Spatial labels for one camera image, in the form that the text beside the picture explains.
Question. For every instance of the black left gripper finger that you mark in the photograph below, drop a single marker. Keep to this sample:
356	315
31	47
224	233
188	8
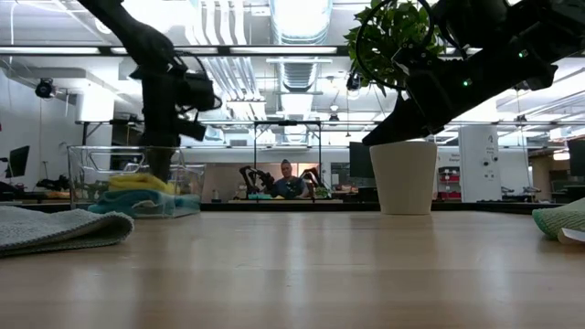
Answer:
160	162
192	129

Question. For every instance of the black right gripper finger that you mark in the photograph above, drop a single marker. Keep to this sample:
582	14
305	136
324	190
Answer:
397	128

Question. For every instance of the yellow microfiber towel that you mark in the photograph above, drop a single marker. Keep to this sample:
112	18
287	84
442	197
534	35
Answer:
137	183

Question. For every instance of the light blue teal-edged towel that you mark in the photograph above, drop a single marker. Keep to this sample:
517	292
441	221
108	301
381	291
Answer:
137	196

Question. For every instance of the teal fluffy microfiber towel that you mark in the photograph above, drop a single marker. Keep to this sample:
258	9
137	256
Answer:
137	211

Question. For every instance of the grey microfiber towel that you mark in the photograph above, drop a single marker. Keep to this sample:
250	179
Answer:
55	228

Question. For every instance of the green microfiber towel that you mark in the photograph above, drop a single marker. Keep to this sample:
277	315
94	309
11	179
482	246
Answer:
557	219

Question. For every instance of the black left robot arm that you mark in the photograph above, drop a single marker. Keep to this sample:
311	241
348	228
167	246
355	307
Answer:
137	36

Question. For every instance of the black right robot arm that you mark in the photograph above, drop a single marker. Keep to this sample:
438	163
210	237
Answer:
525	23

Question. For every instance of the black monitor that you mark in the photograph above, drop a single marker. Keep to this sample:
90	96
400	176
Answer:
19	160
577	157
361	160

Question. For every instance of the potted green plant white pot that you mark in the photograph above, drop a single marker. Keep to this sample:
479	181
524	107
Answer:
404	178

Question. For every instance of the black ceiling spotlight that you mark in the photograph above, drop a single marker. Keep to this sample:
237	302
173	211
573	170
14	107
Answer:
353	83
44	88

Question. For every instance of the clear plastic bin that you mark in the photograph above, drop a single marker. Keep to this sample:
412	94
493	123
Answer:
91	160

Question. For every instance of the red storage bins shelf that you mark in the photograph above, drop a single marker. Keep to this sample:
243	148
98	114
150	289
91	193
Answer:
450	183

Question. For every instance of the background robot arms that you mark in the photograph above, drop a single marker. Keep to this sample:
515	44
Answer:
253	176

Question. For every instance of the teal background cloth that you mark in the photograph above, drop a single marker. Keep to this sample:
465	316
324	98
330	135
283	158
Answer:
260	196

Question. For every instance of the person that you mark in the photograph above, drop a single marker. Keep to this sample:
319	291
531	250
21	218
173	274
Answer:
288	183

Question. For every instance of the black background rig frame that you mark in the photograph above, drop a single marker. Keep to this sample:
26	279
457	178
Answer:
288	123

